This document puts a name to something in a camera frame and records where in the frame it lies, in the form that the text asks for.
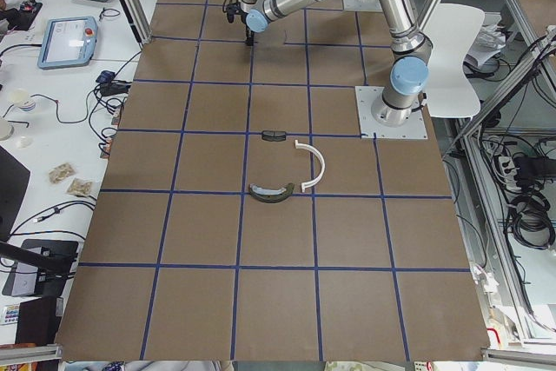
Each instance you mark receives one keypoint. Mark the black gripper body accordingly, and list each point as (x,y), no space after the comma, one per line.
(248,33)

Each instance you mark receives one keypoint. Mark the blue teach pendant near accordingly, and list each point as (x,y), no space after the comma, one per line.
(68,42)

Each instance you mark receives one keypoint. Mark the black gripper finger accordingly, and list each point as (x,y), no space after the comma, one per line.
(249,39)

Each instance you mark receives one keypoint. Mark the white paper cup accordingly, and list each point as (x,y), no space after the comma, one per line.
(22,99)

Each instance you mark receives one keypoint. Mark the white curved plastic bracket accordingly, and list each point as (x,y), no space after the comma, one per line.
(318,161)

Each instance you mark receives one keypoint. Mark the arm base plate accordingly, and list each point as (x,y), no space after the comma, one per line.
(378,121)
(362,5)

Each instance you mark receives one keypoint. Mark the white chair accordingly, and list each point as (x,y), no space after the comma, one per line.
(452,28)

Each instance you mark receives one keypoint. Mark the black brake pad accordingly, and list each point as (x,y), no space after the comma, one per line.
(273,135)

